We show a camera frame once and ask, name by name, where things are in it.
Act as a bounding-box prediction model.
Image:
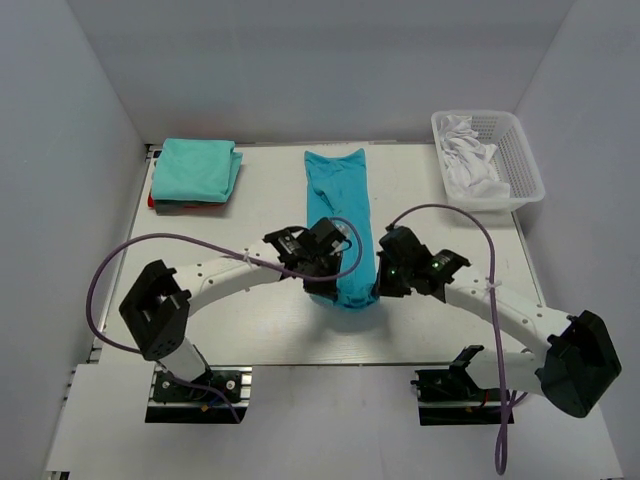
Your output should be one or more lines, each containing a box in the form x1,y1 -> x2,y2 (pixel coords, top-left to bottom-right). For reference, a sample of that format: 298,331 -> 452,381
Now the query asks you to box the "crumpled white t-shirt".
438,114 -> 511,199

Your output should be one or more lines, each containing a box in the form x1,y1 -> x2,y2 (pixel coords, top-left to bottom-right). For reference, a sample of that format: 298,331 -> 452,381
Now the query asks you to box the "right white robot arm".
374,226 -> 622,418

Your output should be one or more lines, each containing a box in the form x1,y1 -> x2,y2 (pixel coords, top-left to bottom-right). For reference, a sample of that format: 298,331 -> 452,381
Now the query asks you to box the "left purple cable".
88,216 -> 364,424

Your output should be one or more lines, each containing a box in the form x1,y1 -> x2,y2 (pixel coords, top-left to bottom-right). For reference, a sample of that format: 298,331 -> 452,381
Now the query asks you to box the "folded mint green t-shirt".
151,138 -> 243,203

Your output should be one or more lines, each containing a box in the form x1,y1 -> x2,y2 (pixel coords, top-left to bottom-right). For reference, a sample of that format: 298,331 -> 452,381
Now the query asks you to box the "blue t-shirt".
304,149 -> 377,312

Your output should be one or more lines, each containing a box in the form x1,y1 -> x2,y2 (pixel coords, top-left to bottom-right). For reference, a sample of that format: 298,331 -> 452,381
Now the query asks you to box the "white plastic laundry basket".
431,110 -> 545,212

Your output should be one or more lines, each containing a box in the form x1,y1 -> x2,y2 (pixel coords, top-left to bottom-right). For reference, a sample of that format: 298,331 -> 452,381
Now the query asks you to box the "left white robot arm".
119,218 -> 357,399

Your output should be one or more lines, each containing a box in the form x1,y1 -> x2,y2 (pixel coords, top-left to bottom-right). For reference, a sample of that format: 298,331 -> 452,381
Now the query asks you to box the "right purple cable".
384,203 -> 529,475

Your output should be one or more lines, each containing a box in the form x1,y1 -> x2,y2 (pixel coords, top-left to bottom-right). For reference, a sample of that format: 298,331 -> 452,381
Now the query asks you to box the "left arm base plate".
145,367 -> 252,425

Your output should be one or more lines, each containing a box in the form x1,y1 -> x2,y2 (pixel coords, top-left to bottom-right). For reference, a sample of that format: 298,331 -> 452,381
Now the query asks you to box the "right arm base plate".
411,369 -> 501,426

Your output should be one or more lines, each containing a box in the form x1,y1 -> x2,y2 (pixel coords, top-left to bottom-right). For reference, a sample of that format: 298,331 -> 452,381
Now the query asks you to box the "purple cable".
384,203 -> 529,475
88,216 -> 364,424

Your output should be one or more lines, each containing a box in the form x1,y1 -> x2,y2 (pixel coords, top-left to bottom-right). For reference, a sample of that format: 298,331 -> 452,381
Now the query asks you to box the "folded red t-shirt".
147,196 -> 221,209

